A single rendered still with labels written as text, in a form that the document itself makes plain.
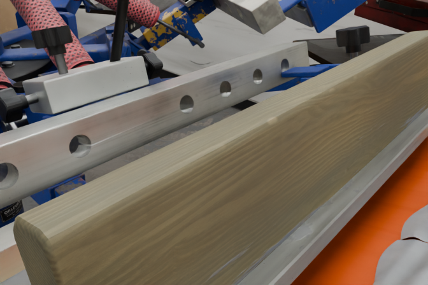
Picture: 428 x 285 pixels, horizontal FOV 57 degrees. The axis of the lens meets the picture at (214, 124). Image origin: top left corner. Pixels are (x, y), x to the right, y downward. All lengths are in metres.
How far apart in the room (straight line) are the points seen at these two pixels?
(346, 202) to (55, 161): 0.25
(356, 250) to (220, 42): 2.83
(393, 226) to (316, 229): 0.09
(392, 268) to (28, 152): 0.28
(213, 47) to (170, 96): 2.67
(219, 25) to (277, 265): 2.87
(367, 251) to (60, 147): 0.26
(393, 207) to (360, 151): 0.06
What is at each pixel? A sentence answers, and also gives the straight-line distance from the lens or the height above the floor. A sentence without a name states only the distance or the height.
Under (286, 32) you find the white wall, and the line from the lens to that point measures 2.68.
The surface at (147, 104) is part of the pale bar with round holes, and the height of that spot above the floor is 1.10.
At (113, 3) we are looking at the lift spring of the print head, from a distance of 0.84.
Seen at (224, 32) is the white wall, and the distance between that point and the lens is 3.00.
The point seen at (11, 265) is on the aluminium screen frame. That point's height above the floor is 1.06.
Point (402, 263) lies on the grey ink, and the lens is 0.26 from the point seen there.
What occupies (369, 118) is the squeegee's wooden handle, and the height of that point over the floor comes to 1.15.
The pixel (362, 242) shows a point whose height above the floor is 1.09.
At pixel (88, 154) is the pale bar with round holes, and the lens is 0.39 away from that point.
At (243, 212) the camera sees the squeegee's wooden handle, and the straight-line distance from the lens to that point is 0.18.
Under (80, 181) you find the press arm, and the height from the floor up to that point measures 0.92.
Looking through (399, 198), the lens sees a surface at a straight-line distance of 0.33.
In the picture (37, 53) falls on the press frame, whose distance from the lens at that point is 0.92.
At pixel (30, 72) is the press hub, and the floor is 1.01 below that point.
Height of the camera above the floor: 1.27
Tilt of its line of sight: 27 degrees down
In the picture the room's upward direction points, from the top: 2 degrees clockwise
